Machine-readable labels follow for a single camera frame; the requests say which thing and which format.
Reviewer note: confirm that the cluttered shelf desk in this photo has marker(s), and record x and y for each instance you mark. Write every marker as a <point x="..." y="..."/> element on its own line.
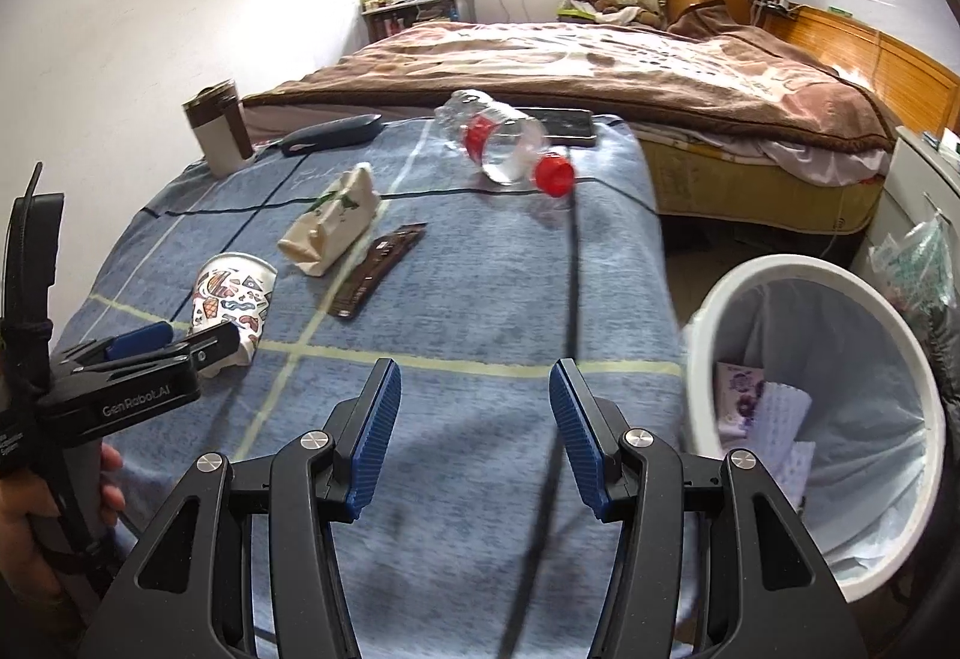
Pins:
<point x="390" y="20"/>

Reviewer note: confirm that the green plastic bag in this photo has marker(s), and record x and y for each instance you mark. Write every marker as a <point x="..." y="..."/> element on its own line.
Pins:
<point x="915" y="273"/>

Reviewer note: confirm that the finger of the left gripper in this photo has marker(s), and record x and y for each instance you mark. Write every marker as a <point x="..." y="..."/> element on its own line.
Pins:
<point x="204" y="349"/>
<point x="153" y="336"/>

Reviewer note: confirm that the wooden headboard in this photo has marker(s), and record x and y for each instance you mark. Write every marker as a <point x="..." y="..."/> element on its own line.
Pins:
<point x="912" y="84"/>

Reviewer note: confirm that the white nightstand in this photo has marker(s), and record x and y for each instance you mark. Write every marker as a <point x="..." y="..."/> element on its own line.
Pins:
<point x="921" y="184"/>

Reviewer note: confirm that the patterned paper cup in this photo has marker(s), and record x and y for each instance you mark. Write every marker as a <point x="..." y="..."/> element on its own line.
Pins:
<point x="233" y="288"/>

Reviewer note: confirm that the bed with brown blanket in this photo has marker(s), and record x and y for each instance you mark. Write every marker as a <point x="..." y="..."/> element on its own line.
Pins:
<point x="735" y="124"/>

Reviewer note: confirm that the black smartphone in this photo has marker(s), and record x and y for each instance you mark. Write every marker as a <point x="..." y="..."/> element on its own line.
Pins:
<point x="565" y="127"/>

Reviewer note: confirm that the white foam fruit net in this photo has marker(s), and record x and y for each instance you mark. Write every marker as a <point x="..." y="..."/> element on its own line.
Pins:
<point x="773" y="437"/>

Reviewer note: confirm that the person's left hand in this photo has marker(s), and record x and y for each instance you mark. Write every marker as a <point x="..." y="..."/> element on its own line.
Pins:
<point x="24" y="495"/>

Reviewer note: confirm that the blue grid tablecloth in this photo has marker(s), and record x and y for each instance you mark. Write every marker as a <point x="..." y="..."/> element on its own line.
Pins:
<point x="477" y="543"/>

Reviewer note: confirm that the purple milk carton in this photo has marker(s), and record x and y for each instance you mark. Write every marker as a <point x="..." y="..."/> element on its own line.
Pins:
<point x="737" y="392"/>

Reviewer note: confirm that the clear plastic cola bottle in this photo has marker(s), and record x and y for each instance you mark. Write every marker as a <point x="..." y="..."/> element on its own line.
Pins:
<point x="509" y="146"/>

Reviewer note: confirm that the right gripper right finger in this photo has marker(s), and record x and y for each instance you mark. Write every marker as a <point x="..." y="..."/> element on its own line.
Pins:
<point x="767" y="591"/>

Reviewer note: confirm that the beige paper bag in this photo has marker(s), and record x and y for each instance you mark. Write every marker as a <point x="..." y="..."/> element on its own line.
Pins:
<point x="324" y="231"/>

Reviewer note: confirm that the brown white thermos mug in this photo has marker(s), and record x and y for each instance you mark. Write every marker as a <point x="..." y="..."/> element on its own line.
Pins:
<point x="215" y="117"/>

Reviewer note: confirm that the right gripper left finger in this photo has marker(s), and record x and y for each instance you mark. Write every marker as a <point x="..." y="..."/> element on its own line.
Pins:
<point x="186" y="590"/>

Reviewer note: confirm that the dark blue glasses case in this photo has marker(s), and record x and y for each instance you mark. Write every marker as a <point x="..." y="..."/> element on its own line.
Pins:
<point x="345" y="132"/>

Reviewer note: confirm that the white trash bin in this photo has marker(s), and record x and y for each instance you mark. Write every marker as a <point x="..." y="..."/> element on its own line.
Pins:
<point x="875" y="419"/>

